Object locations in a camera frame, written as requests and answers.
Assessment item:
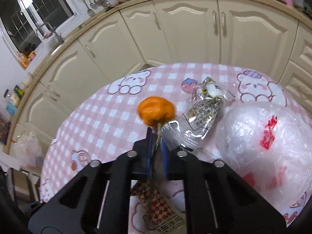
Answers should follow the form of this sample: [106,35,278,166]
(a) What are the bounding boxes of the chrome sink faucet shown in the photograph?
[35,22,65,44]

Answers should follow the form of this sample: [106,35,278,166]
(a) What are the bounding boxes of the dark window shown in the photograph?
[1,0,74,57]

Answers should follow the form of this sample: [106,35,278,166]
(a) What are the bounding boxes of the pink checkered tablecloth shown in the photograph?
[38,62,312,234]

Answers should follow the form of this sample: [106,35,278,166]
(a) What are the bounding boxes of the orange mandarin peel with stem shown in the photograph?
[136,96,176,176]

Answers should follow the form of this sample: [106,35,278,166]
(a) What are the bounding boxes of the red white checkered wrapper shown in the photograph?
[129,181,186,233]

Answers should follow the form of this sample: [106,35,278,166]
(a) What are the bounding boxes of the clear foil snack wrapper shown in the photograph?
[162,77,235,151]

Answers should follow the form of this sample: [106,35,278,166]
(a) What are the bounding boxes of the white red plastic bag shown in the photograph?
[215,102,311,211]

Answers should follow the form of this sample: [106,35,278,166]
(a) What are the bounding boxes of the cream kitchen cabinets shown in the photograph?
[4,0,311,153]

